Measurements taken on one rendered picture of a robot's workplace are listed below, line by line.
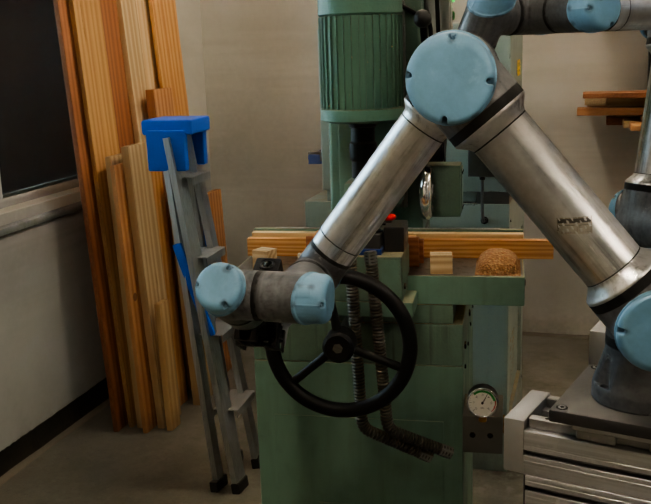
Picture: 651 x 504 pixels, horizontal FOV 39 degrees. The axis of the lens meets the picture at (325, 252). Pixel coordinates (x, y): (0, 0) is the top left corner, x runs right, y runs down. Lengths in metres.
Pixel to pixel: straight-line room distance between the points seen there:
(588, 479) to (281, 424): 0.75
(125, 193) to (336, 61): 1.53
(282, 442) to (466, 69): 1.07
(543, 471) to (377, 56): 0.88
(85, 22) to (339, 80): 1.60
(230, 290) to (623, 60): 3.09
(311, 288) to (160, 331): 2.04
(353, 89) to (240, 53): 2.65
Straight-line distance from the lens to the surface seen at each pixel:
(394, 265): 1.73
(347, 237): 1.39
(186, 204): 2.74
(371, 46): 1.87
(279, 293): 1.30
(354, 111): 1.87
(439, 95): 1.17
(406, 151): 1.35
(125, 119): 3.56
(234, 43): 4.50
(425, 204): 2.03
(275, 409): 1.97
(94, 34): 3.36
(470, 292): 1.83
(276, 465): 2.03
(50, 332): 3.38
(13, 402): 3.24
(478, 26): 1.63
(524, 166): 1.20
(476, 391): 1.83
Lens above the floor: 1.35
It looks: 13 degrees down
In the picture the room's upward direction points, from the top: 2 degrees counter-clockwise
